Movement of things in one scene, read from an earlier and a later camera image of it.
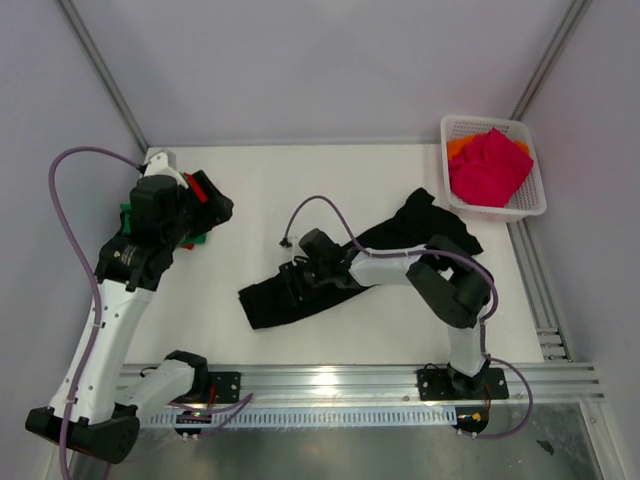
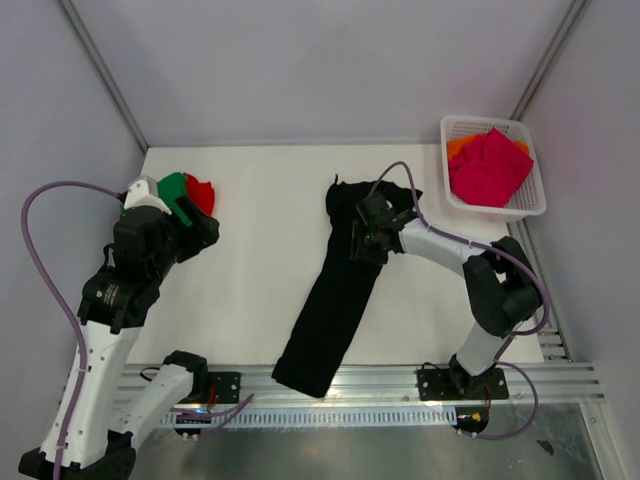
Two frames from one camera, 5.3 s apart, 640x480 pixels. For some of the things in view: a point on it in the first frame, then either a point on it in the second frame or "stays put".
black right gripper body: [308, 275] -> [366, 245]
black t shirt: [265, 302] -> [341, 291]
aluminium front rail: [375, 384] stays put
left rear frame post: [104, 69] stays put
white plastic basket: [529, 199] stays put
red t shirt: [200, 194] stays put
